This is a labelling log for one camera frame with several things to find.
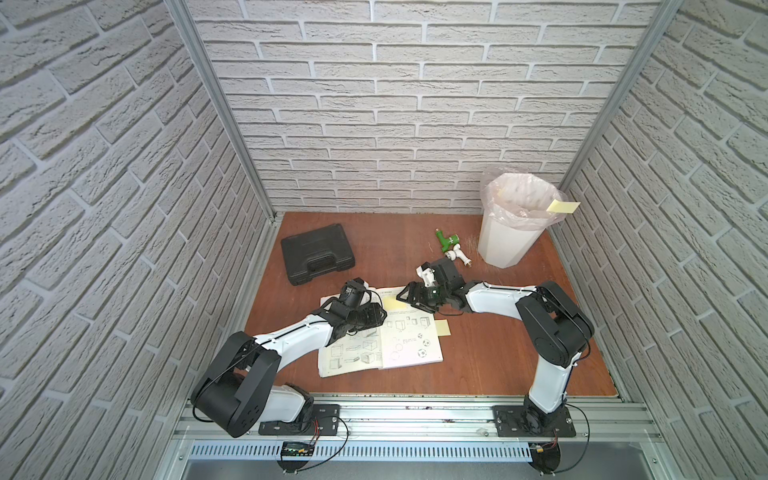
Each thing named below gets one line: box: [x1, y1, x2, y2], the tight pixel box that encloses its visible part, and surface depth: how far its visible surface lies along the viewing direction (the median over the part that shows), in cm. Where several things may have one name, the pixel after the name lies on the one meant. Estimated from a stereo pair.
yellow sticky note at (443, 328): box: [434, 319, 451, 336], surface depth 91 cm
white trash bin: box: [478, 216, 545, 269], surface depth 97 cm
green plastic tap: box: [436, 230, 460, 253], surface depth 112 cm
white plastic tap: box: [445, 243, 472, 267], surface depth 108 cm
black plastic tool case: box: [281, 223, 356, 286], surface depth 102 cm
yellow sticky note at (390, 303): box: [382, 295, 407, 311], surface depth 96 cm
